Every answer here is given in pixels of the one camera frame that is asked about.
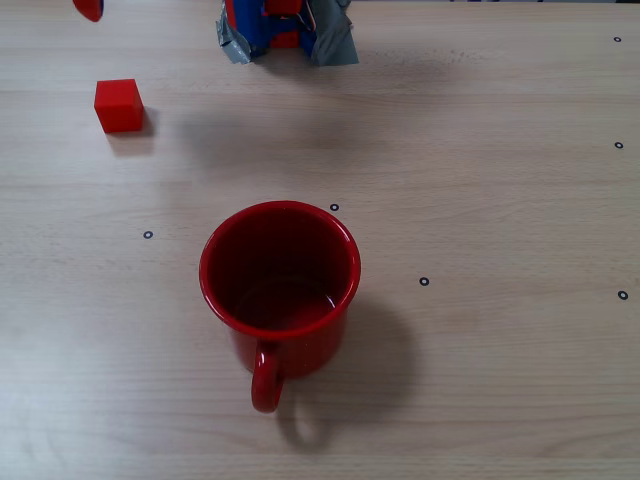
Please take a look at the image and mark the red cube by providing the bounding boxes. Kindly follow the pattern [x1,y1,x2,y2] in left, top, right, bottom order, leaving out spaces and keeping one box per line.
[93,78,145,135]

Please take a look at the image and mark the red white servo cable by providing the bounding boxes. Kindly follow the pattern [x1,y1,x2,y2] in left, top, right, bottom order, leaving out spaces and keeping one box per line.
[297,0,318,32]

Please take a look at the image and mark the red enamel mug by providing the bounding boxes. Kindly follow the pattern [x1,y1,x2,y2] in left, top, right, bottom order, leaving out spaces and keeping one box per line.
[198,200,363,414]

